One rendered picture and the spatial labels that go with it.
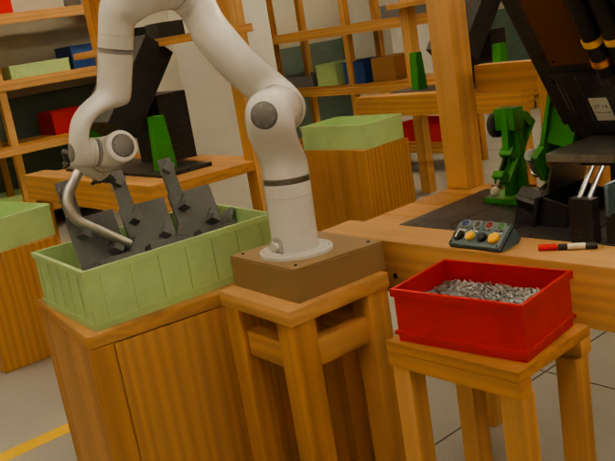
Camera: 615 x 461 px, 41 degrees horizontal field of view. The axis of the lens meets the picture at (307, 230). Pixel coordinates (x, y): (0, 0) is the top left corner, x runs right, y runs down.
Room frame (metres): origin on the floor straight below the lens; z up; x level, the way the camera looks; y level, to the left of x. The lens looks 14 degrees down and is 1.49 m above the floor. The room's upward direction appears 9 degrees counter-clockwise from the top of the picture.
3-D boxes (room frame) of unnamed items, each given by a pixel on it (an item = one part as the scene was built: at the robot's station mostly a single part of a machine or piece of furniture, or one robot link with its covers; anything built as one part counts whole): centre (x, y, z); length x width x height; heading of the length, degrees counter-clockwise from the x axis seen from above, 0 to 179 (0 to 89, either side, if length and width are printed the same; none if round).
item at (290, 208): (2.03, 0.03, 1.02); 0.19 x 0.19 x 0.18
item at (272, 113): (2.00, 0.04, 1.24); 0.19 x 0.12 x 0.24; 165
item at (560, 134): (1.99, -0.68, 1.17); 0.13 x 0.12 x 0.20; 40
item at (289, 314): (2.03, 0.04, 0.83); 0.32 x 0.32 x 0.04; 35
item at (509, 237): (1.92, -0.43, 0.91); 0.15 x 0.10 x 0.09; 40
